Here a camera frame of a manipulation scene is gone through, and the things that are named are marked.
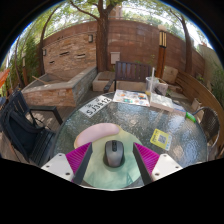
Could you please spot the white planter box with plants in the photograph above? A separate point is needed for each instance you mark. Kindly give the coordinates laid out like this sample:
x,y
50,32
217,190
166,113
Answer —
x,y
163,88

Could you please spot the dark wicker chair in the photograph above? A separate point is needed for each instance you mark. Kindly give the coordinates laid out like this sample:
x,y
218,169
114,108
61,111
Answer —
x,y
210,126

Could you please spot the black metal chair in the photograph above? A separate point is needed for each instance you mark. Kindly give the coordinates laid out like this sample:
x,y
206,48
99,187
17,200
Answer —
x,y
20,133

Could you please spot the slender leaning tree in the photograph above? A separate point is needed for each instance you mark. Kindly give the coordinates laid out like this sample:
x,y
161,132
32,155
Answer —
x,y
187,46

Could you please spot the round green mouse pad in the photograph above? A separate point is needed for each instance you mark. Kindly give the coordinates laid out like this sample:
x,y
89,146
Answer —
x,y
100,160

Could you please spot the white license plate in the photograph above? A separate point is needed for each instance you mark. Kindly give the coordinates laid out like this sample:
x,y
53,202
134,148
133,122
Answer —
x,y
95,106

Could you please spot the white book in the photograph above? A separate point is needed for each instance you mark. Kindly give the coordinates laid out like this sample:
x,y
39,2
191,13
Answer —
x,y
162,102

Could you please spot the green marker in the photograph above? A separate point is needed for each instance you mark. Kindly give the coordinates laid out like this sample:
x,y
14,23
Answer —
x,y
190,117

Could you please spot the wooden lamp post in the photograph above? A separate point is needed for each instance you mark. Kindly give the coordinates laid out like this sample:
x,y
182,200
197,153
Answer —
x,y
161,56

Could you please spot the colourful printed sheet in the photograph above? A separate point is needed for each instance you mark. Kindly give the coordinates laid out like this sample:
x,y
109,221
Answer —
x,y
130,98

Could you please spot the yellow card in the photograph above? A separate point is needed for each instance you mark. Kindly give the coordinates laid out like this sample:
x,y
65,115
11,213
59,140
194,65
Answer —
x,y
161,139

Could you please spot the grey wall box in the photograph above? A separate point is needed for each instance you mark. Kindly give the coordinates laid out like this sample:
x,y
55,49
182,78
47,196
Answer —
x,y
115,58

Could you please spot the wall lamp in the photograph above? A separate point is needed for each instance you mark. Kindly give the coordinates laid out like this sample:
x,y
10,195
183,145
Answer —
x,y
44,52
90,38

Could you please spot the dark wooden slatted chair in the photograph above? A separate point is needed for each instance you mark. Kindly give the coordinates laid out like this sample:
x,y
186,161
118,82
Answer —
x,y
131,71

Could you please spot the stone block step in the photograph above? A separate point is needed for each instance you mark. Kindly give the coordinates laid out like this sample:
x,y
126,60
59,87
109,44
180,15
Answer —
x,y
101,81

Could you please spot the thin tree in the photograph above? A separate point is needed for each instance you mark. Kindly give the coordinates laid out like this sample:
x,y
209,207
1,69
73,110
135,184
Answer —
x,y
42,50

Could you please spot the stone raised planter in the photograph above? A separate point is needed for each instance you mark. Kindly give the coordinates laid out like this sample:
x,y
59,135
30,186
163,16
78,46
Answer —
x,y
56,95

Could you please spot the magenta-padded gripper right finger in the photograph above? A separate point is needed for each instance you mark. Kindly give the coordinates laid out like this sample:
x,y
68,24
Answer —
x,y
166,166

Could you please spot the curved wooden bench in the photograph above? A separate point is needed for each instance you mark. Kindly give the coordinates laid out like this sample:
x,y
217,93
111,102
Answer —
x,y
196,88

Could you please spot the large tree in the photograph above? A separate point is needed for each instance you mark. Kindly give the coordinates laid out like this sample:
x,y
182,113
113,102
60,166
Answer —
x,y
102,43

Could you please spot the clear plastic cup with straw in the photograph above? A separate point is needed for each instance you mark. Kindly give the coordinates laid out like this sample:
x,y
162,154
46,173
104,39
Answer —
x,y
149,85

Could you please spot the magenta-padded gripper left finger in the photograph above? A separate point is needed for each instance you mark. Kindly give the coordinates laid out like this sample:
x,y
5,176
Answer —
x,y
56,166

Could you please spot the grey computer mouse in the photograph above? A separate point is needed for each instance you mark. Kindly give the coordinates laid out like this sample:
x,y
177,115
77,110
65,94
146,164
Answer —
x,y
114,154

